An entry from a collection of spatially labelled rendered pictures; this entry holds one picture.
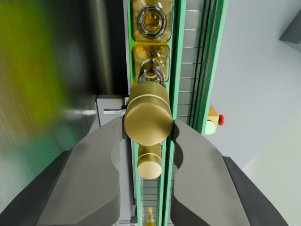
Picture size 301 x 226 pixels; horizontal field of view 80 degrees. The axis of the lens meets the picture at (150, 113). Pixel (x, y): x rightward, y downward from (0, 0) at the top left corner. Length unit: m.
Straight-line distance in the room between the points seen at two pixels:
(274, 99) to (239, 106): 0.12
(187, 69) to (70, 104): 0.30
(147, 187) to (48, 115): 0.54
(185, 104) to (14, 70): 0.41
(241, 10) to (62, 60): 0.50
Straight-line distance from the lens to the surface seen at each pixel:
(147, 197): 0.77
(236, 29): 0.64
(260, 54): 0.69
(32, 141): 0.23
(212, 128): 0.61
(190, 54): 0.47
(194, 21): 0.47
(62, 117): 0.28
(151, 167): 0.25
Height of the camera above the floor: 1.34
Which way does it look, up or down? 61 degrees down
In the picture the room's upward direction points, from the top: 179 degrees counter-clockwise
